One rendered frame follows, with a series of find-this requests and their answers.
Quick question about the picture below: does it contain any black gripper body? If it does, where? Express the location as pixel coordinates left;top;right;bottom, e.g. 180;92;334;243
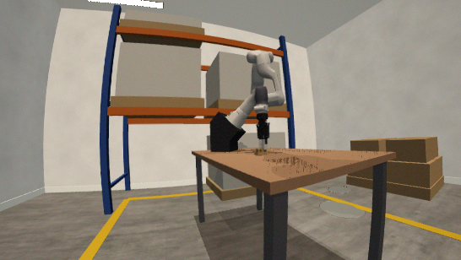
257;112;268;127

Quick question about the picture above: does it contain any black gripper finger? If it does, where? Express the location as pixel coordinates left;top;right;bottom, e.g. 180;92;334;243
261;121;270;149
256;122;263;148

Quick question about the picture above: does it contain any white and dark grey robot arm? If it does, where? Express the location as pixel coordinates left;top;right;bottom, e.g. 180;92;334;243
226;50;285;129

